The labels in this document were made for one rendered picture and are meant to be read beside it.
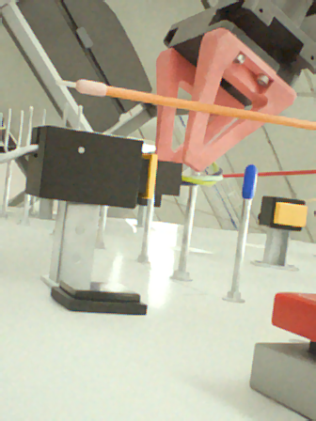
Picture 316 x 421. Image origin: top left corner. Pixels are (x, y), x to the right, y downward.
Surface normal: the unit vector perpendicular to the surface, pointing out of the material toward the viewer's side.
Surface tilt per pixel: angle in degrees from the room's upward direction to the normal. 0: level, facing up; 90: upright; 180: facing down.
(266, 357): 139
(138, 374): 49
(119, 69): 90
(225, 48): 104
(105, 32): 90
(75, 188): 94
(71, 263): 94
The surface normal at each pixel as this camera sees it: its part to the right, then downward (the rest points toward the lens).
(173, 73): 0.53, -0.04
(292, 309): -0.88, -0.09
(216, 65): 0.31, 0.33
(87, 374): 0.13, -0.99
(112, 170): 0.38, 0.10
